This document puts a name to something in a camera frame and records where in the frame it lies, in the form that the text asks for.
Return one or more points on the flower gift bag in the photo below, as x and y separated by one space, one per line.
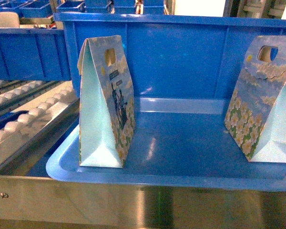
107 122
256 115

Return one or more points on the roller conveyor track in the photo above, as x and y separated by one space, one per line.
34 117

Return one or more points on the large blue plastic tray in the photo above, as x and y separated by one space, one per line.
184 69

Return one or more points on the blue crate behind tray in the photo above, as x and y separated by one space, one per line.
33 54

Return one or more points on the grey office chair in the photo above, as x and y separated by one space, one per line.
9 20

